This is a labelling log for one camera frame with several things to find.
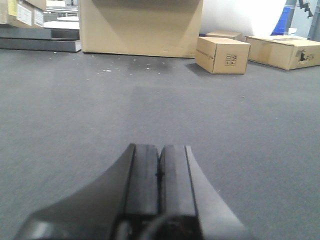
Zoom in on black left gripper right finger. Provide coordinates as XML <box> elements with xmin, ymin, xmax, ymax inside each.
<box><xmin>142</xmin><ymin>145</ymin><xmax>250</xmax><ymax>240</ymax></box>

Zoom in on large cardboard box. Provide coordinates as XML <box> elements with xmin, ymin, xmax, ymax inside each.
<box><xmin>78</xmin><ymin>0</ymin><xmax>203</xmax><ymax>58</ymax></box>

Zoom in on blue plastic bin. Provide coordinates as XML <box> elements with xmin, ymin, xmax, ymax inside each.
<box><xmin>271</xmin><ymin>6</ymin><xmax>291</xmax><ymax>36</ymax></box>

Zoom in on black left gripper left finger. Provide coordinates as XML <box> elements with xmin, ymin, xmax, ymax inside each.
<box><xmin>14</xmin><ymin>143</ymin><xmax>159</xmax><ymax>240</ymax></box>

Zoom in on labelled cardboard box left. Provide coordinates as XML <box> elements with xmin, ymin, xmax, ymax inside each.
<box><xmin>0</xmin><ymin>0</ymin><xmax>47</xmax><ymax>29</ymax></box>

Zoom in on flat long cardboard box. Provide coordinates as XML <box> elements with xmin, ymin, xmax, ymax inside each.
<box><xmin>245</xmin><ymin>35</ymin><xmax>320</xmax><ymax>71</ymax></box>

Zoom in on stacked dark grey boards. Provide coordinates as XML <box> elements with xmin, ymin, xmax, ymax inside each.
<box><xmin>0</xmin><ymin>26</ymin><xmax>82</xmax><ymax>53</ymax></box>

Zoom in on far small cardboard box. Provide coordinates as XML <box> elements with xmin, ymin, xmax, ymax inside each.
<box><xmin>205</xmin><ymin>30</ymin><xmax>243</xmax><ymax>41</ymax></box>

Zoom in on small cardboard box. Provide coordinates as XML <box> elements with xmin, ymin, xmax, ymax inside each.
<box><xmin>205</xmin><ymin>30</ymin><xmax>243</xmax><ymax>41</ymax></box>
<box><xmin>195</xmin><ymin>36</ymin><xmax>251</xmax><ymax>75</ymax></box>

